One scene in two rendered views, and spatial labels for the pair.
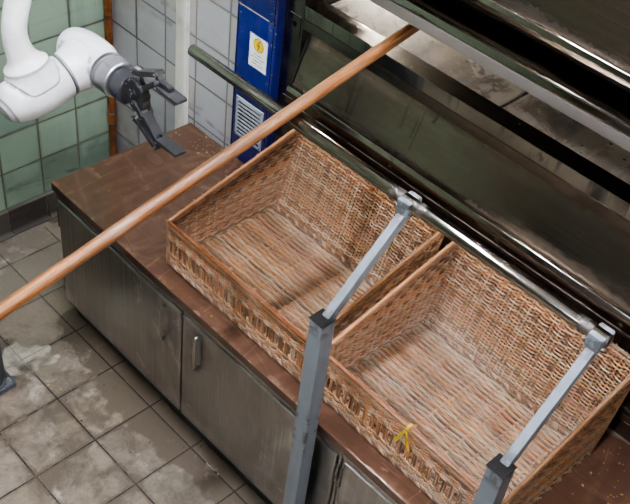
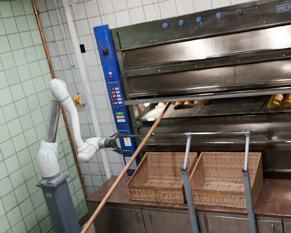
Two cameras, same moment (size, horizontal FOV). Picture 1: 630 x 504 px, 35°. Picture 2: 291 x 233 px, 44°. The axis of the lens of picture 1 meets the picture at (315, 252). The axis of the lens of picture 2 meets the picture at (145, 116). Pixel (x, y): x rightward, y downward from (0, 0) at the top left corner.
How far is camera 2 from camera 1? 134 cm
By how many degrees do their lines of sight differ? 28
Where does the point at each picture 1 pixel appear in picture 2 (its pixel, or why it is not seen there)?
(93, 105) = (79, 190)
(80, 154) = (80, 208)
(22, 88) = (85, 151)
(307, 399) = (189, 197)
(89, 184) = (96, 196)
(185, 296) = (140, 203)
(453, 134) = (187, 129)
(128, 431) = not seen: outside the picture
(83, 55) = (94, 141)
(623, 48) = (215, 82)
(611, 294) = (244, 140)
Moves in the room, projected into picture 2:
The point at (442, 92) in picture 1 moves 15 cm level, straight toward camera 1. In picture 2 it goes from (180, 119) to (183, 124)
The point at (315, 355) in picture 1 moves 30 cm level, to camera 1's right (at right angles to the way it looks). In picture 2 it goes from (186, 180) to (221, 170)
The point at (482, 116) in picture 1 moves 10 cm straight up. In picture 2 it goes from (192, 119) to (190, 108)
